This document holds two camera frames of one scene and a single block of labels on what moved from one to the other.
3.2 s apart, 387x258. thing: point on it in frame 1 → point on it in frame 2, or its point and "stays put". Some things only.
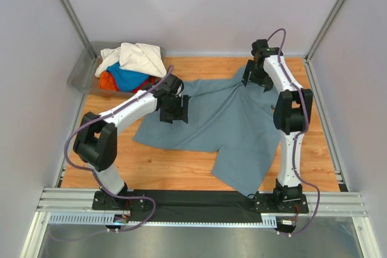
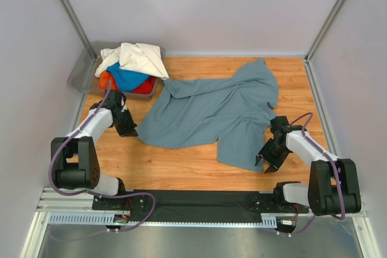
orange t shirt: [107, 81] stays put
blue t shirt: [127, 80] stays put
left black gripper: [181, 113] → [129, 130]
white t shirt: [138, 57] stays put
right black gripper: [266, 82] → [263, 154]
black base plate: [199, 205] stays put
